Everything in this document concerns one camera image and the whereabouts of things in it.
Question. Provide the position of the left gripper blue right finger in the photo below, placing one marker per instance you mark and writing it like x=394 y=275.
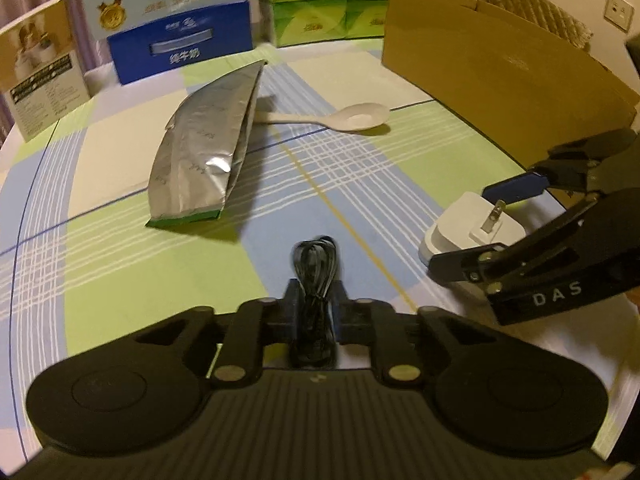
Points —
x=389 y=336

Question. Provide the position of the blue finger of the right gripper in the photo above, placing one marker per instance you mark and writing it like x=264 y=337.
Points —
x=515 y=189

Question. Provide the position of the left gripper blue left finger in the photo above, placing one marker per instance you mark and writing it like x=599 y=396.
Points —
x=244 y=335

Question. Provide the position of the white power adapter plug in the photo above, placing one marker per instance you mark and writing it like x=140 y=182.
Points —
x=471 y=221

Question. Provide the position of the silver foil pouch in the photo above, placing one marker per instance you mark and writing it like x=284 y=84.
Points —
x=203 y=150

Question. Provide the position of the white plastic spoon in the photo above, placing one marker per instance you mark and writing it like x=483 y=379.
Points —
x=352 y=118

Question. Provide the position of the brown cardboard box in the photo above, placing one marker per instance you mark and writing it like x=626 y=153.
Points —
x=524 y=88

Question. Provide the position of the checkered tablecloth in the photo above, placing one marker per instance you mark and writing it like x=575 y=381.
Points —
x=80 y=266

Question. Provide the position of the quilted beige chair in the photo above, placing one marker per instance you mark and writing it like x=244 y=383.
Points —
x=552 y=18

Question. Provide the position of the dark blue milk carton box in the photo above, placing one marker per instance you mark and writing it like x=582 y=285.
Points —
x=181 y=39

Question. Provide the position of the white beige product box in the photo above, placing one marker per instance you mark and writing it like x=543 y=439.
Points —
x=41 y=76

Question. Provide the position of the white wall data socket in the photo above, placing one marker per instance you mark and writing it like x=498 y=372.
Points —
x=619 y=13

